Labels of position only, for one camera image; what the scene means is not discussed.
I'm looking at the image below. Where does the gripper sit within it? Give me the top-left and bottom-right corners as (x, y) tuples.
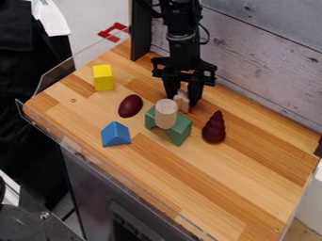
(149, 36), (219, 108)

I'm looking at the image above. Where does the plain wooden plus block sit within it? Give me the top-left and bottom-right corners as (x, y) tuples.
(172, 88), (192, 114)

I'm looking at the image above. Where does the plain wooden cylinder block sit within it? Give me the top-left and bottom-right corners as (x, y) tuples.
(153, 98), (181, 131)

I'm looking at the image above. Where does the green arch block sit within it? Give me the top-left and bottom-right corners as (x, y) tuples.
(143, 104), (196, 147)

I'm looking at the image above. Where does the dark red ridged cone block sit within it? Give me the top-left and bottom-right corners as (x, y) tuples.
(200, 109), (228, 145)

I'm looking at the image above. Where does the dark red egg block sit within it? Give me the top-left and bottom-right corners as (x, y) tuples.
(117, 93), (145, 119)

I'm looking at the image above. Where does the blue roof-shaped block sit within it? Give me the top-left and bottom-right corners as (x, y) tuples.
(99, 120), (133, 148)

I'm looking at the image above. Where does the yellow rectangular block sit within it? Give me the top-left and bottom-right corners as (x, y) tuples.
(91, 64), (116, 92)

